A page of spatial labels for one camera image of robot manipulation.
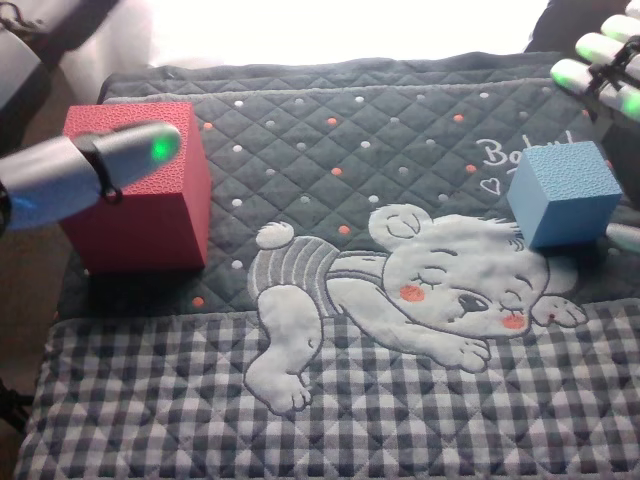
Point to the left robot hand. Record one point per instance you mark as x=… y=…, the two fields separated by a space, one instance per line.
x=55 y=180

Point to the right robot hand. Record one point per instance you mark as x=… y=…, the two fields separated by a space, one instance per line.
x=625 y=150

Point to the blue foam cube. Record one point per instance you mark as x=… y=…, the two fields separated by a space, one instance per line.
x=565 y=200

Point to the red foam cube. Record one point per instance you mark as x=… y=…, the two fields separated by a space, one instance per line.
x=150 y=225

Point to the black stand leg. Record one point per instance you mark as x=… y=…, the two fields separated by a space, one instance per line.
x=12 y=405

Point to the grey quilt with bear print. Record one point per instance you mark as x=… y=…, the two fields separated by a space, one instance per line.
x=350 y=400

